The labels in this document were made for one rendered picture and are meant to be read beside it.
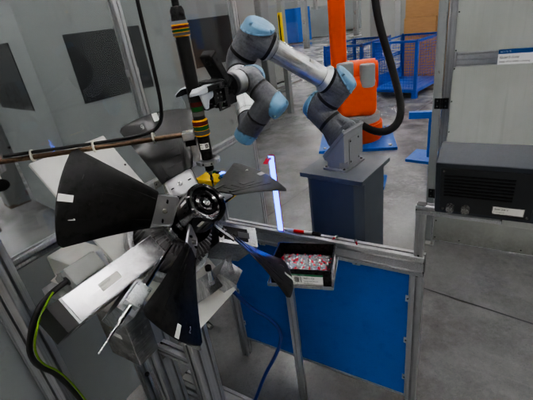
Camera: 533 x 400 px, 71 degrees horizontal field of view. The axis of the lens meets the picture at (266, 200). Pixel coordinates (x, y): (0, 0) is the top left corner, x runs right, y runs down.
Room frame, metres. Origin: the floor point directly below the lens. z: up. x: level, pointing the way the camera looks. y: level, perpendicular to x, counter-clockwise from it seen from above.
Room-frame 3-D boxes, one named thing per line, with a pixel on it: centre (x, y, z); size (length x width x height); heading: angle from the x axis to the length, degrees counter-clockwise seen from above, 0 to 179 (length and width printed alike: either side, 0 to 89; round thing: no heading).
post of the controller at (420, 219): (1.04, -0.49, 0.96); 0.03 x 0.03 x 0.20; 56
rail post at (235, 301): (1.52, 0.23, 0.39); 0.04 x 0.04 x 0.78; 56
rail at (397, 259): (1.28, -0.13, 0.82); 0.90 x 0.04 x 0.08; 56
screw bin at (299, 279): (1.10, -0.10, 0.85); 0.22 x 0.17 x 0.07; 72
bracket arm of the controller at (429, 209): (0.99, -0.57, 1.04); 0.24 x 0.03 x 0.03; 56
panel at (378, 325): (1.28, -0.13, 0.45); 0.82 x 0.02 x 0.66; 56
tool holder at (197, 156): (1.04, 0.16, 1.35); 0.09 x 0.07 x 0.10; 91
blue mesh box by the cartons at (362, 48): (8.00, -2.25, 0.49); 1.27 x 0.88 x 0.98; 137
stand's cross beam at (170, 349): (1.05, 0.41, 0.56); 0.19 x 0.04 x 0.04; 56
